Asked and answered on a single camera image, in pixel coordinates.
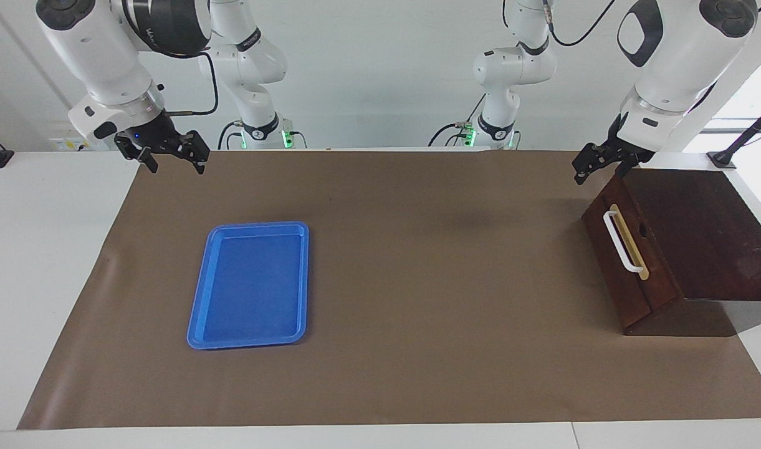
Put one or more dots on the wooden drawer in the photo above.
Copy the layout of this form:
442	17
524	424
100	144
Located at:
654	259

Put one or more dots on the black mounting stand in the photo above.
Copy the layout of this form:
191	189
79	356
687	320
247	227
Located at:
722	159

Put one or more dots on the brown table mat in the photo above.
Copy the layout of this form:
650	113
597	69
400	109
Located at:
417	312

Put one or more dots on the white wall socket box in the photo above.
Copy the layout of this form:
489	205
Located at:
65	144

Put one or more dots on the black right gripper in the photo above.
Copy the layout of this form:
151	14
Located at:
159	137

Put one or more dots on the blue plastic tray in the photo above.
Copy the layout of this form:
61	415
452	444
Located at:
249	293

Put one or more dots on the bright window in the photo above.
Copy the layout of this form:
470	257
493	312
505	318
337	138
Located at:
751	93

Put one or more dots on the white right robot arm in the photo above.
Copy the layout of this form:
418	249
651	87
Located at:
100	56

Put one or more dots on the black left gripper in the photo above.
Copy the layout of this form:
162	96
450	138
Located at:
617	149

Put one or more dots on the dark brown wooden cabinet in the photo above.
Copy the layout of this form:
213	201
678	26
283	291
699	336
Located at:
717	237

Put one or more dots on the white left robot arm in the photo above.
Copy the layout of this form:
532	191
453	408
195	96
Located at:
679	62

